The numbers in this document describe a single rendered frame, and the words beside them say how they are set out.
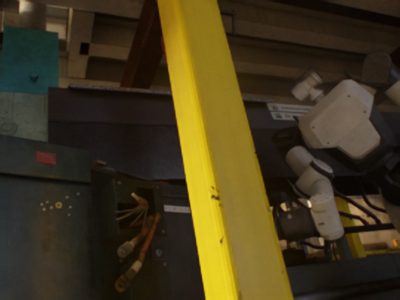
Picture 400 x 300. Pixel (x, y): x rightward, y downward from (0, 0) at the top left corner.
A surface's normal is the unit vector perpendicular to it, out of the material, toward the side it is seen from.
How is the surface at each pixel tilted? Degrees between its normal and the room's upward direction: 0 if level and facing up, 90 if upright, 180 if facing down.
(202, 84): 90
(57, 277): 90
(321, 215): 127
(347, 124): 114
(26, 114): 90
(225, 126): 90
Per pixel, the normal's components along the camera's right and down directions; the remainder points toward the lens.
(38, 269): 0.65, -0.42
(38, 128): 0.36, -0.45
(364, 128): -0.40, 0.11
